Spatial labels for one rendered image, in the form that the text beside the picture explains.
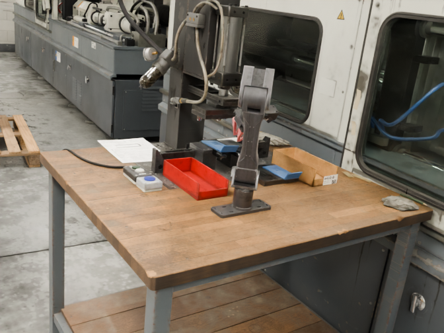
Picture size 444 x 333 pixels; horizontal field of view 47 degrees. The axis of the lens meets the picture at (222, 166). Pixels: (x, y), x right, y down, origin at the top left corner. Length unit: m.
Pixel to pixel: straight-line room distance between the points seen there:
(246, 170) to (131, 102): 3.59
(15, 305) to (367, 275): 1.68
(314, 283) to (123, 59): 3.13
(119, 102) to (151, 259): 3.82
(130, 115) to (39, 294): 2.68
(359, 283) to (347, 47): 1.04
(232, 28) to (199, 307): 1.22
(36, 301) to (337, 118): 1.72
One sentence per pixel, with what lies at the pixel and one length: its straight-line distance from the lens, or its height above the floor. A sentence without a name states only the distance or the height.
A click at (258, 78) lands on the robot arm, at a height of 1.33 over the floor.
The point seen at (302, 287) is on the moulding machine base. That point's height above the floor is 0.19.
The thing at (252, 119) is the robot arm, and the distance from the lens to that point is 1.49.
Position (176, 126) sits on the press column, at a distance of 2.16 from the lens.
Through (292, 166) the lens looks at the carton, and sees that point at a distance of 2.01.
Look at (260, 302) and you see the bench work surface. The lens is 2.44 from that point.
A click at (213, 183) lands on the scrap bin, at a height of 0.92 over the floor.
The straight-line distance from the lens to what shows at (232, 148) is 1.92.
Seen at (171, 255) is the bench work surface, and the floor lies 0.90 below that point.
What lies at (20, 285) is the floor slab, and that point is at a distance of 2.93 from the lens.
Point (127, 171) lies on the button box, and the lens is 1.82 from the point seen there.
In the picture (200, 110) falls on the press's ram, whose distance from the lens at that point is 1.91.
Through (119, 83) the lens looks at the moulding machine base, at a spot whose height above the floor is 0.62.
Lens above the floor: 1.56
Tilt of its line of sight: 19 degrees down
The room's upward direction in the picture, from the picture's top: 6 degrees clockwise
